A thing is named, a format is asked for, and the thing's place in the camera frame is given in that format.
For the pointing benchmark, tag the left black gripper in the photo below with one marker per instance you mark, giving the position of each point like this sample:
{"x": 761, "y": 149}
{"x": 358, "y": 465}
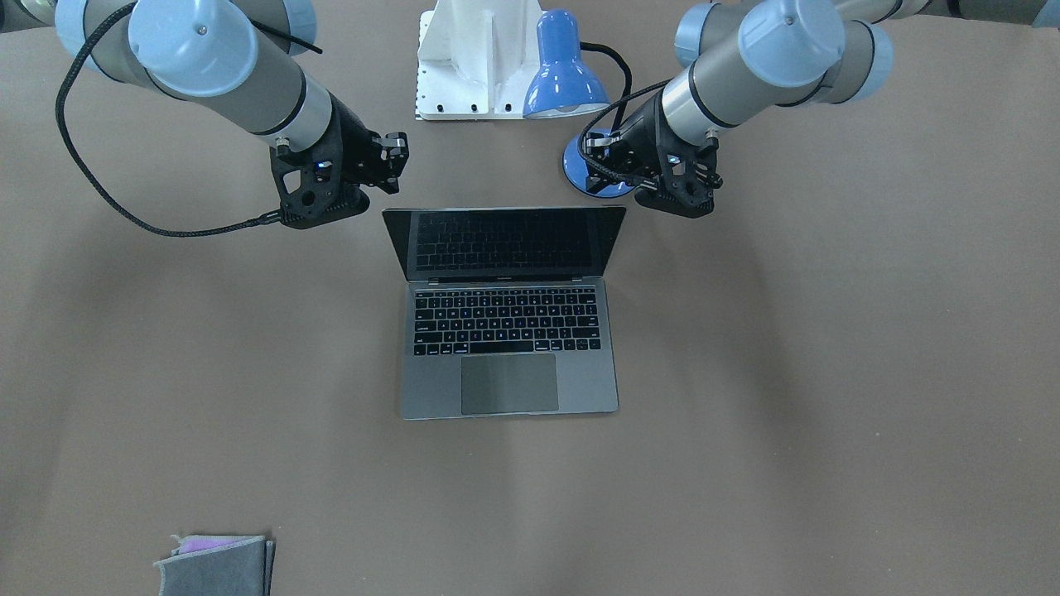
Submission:
{"x": 639, "y": 131}

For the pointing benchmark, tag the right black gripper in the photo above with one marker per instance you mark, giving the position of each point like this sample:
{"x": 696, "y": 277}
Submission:
{"x": 351, "y": 141}

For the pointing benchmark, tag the grey laptop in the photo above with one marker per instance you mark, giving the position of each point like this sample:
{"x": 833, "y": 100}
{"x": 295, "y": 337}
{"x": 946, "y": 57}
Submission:
{"x": 506, "y": 311}

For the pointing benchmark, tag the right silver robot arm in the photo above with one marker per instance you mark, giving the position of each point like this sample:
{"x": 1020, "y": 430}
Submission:
{"x": 237, "y": 58}

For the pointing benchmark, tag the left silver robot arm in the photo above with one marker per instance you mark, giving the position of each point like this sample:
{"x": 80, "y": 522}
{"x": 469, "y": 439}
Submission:
{"x": 737, "y": 60}

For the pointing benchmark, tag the blue desk lamp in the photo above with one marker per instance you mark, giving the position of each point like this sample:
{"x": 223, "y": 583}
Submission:
{"x": 564, "y": 86}

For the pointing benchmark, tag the folded grey cloth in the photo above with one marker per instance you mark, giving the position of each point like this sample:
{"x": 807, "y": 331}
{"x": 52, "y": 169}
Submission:
{"x": 218, "y": 565}

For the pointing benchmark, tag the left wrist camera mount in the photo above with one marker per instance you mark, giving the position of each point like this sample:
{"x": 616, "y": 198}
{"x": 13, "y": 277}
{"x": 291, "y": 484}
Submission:
{"x": 686, "y": 180}

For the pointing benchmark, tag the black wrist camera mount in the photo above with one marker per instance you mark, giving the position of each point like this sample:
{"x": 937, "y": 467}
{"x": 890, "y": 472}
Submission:
{"x": 311, "y": 189}

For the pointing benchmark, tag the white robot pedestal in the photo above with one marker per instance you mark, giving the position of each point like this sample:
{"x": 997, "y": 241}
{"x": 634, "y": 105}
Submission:
{"x": 476, "y": 60}

